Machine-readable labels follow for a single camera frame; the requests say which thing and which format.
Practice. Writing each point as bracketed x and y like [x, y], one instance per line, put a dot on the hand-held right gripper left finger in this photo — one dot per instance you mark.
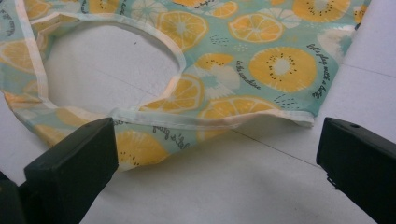
[71, 174]

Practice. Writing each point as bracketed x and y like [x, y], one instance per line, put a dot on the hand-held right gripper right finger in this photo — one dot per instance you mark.
[361, 165]

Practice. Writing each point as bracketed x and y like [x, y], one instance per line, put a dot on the white table cover sheet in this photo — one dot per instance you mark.
[218, 186]

